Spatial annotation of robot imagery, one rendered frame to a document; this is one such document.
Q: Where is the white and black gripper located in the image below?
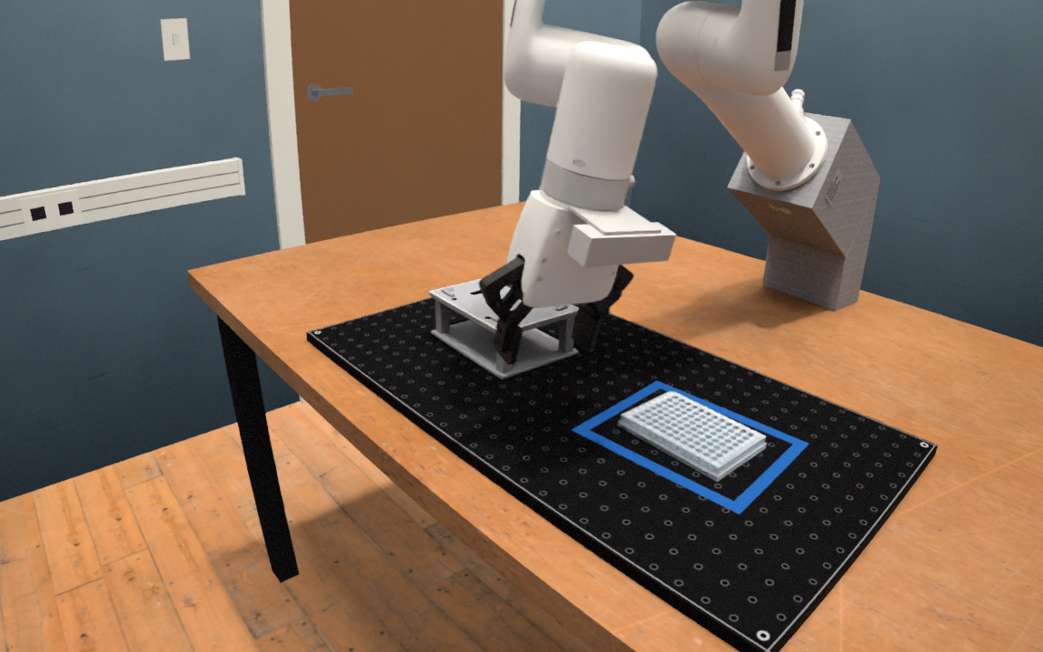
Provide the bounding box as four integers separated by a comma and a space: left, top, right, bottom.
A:
480, 186, 635, 365

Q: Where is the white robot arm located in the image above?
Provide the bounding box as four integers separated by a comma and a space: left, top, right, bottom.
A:
504, 0, 828, 267

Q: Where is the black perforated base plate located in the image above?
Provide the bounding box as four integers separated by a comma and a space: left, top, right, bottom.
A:
306, 297, 938, 652

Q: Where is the blue rectangular tape outline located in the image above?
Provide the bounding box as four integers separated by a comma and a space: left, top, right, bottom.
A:
572, 381, 809, 514

